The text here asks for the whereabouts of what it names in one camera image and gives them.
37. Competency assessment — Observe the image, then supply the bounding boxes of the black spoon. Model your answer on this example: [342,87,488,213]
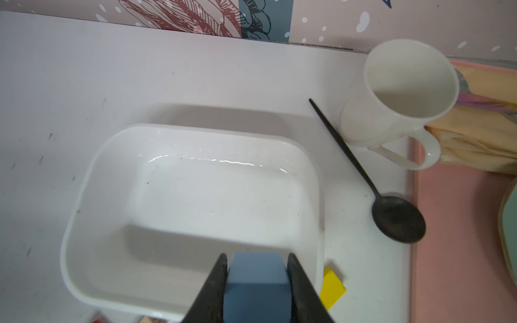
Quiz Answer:
[308,98,426,244]

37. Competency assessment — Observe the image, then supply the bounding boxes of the small yellow cube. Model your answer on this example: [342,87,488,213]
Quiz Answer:
[319,267,347,311]

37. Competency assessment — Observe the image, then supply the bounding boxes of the light wooden block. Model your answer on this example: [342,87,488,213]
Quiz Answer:
[139,316,168,323]

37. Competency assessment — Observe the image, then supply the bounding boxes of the white ceramic mug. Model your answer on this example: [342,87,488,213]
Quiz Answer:
[339,39,459,170]

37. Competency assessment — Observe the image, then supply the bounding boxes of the yellow folded napkin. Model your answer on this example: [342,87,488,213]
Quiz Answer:
[427,61,516,175]

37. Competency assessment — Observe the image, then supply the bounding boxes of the iridescent cutlery on napkin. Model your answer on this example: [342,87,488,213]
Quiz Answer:
[456,69,516,114]

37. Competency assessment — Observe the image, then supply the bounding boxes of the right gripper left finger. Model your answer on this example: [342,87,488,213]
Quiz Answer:
[181,253,228,323]

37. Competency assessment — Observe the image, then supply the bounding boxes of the blue cube block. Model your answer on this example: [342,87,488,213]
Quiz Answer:
[223,252,292,322]

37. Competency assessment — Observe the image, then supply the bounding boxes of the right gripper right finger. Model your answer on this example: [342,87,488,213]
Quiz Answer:
[287,253,334,323]

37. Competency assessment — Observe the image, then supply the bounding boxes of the green flower plate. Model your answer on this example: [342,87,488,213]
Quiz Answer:
[498,178,516,285]

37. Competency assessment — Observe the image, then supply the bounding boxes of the white plastic tray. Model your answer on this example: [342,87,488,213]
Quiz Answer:
[60,124,324,321]

